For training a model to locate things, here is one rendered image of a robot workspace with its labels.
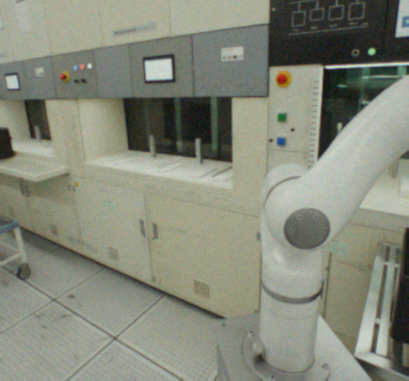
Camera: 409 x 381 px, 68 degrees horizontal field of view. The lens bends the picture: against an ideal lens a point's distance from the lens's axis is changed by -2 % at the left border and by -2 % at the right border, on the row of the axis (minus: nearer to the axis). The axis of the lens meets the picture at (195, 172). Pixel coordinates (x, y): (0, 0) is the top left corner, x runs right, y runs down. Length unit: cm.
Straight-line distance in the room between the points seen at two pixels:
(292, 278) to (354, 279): 87
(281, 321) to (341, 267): 81
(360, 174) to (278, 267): 23
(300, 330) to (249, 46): 105
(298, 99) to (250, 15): 39
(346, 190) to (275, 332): 33
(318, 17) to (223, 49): 39
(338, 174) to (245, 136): 90
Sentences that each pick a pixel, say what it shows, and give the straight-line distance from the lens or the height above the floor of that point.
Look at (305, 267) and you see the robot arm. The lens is 63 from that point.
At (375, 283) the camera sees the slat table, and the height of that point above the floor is 76.
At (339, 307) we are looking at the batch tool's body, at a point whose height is 39.
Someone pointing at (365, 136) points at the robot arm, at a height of 126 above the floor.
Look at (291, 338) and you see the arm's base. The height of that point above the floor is 86.
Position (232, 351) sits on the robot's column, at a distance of 81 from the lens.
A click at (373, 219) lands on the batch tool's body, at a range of 135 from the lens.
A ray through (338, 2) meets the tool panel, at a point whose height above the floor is 160.
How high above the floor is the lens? 135
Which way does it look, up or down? 16 degrees down
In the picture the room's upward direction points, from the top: 2 degrees counter-clockwise
